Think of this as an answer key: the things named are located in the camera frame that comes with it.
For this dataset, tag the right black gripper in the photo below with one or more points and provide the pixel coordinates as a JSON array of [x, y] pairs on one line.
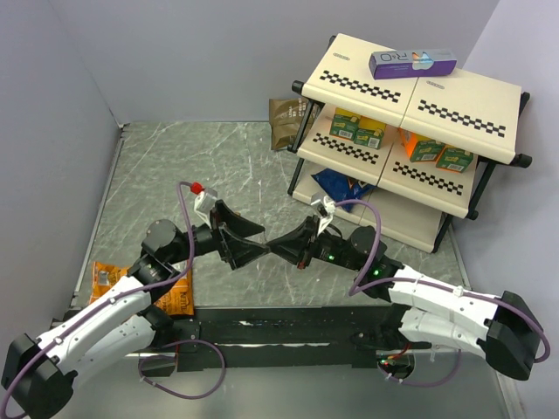
[[296, 252]]

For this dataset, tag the brown foil pouch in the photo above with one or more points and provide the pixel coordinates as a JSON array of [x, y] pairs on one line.
[[285, 117]]

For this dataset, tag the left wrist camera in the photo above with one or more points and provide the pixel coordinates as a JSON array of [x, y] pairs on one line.
[[205, 201]]

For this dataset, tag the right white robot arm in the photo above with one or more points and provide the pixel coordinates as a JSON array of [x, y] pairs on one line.
[[500, 329]]

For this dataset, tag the purple toothpaste box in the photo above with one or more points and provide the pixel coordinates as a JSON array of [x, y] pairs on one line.
[[412, 63]]

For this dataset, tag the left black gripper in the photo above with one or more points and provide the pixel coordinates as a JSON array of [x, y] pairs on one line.
[[235, 250]]

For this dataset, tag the orange chips bag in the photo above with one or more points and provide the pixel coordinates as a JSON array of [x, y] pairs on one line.
[[178, 301]]

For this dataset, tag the green box far left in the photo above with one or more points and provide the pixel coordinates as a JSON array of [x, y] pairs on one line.
[[344, 124]]

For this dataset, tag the blue snack bag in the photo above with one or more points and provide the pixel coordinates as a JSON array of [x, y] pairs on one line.
[[340, 187]]

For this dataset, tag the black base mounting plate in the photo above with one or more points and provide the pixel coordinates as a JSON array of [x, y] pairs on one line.
[[270, 336]]

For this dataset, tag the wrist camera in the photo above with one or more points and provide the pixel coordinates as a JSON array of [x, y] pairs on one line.
[[205, 201], [325, 207]]

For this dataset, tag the beige three-tier shelf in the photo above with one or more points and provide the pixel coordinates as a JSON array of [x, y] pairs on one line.
[[417, 200]]

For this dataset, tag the orange green box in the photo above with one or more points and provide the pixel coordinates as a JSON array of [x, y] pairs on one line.
[[420, 148]]

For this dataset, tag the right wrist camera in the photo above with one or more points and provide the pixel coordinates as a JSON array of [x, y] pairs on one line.
[[325, 207]]

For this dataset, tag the green box far right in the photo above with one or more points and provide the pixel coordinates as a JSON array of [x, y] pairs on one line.
[[454, 159]]

